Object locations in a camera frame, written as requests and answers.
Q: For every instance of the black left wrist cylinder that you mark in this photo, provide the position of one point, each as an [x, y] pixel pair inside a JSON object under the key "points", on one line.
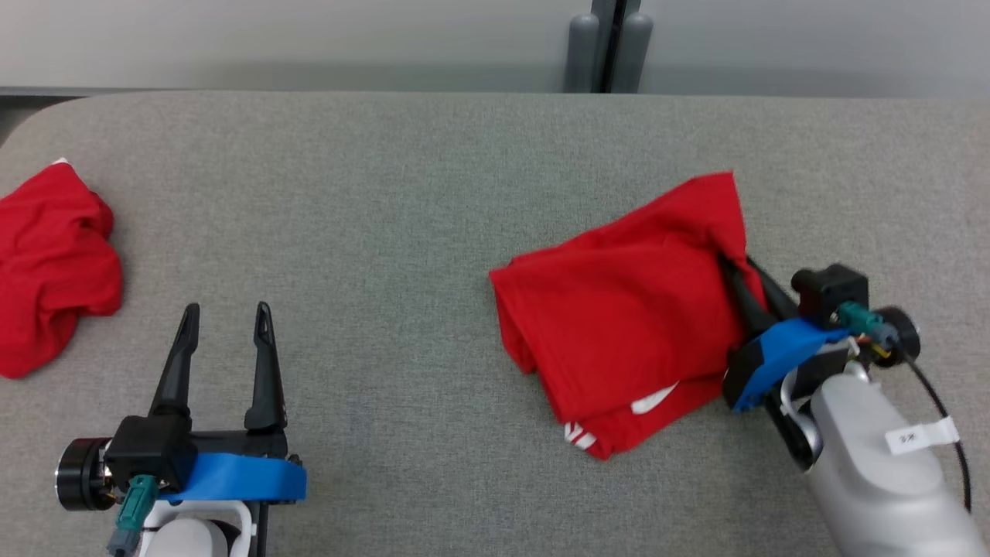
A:
{"points": [[77, 476]]}

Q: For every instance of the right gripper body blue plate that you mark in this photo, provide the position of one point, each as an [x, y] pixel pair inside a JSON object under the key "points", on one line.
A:
{"points": [[766, 356]]}

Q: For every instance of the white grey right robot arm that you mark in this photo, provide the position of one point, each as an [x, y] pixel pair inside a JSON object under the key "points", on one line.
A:
{"points": [[874, 487]]}

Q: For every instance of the black right wrist cylinder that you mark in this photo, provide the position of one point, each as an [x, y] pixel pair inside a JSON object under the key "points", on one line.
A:
{"points": [[901, 333]]}

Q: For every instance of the grey rounded post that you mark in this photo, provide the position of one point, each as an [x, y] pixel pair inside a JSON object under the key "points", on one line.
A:
{"points": [[582, 54], [636, 54]]}

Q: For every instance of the red shorts with white stripe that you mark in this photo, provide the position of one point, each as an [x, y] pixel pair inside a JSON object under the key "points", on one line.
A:
{"points": [[54, 263]]}

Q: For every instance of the grey vertical frame strip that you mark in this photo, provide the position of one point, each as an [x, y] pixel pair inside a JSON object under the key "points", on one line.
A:
{"points": [[602, 8]]}

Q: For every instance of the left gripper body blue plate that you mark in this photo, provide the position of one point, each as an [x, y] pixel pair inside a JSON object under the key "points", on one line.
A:
{"points": [[247, 476]]}

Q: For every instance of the red shirt with white stripes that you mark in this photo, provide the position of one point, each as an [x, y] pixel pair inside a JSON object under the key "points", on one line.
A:
{"points": [[619, 325]]}

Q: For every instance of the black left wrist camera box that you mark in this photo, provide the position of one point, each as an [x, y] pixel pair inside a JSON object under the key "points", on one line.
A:
{"points": [[147, 452]]}

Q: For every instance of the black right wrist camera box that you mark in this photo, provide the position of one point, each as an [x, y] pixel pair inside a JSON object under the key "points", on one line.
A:
{"points": [[827, 290]]}

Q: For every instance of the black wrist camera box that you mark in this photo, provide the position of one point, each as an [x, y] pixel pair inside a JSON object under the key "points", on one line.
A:
{"points": [[827, 290], [147, 452]]}

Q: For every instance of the black wrist cylinder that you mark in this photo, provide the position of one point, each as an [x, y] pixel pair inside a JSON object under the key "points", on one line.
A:
{"points": [[901, 333], [77, 476]]}

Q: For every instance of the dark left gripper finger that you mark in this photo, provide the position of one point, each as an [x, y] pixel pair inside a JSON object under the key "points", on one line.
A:
{"points": [[176, 379], [266, 387]]}

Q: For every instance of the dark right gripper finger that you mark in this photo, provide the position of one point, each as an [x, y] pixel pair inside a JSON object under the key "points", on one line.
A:
{"points": [[777, 303], [749, 313]]}

